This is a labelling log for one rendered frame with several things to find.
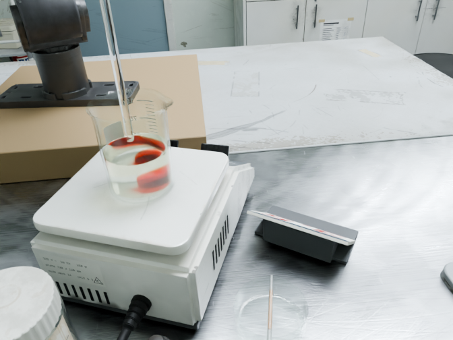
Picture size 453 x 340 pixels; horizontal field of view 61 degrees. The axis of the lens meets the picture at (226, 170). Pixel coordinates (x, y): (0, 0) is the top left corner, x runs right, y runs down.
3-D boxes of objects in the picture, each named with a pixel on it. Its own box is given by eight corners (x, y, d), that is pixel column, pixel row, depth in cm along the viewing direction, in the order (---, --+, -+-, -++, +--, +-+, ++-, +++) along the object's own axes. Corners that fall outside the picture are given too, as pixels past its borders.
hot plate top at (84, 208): (112, 147, 37) (110, 139, 36) (232, 160, 34) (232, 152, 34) (28, 231, 27) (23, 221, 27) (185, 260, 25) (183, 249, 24)
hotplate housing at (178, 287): (152, 171, 48) (141, 112, 43) (255, 183, 44) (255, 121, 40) (34, 326, 30) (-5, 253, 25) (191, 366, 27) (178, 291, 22)
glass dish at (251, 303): (221, 312, 30) (220, 293, 29) (278, 282, 32) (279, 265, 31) (259, 371, 26) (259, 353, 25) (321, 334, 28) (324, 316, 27)
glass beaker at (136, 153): (96, 208, 28) (67, 108, 24) (125, 168, 33) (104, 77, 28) (174, 215, 27) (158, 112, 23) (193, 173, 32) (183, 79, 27)
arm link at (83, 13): (85, -2, 49) (75, -8, 53) (10, 7, 45) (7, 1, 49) (96, 48, 52) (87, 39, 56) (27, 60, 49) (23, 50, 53)
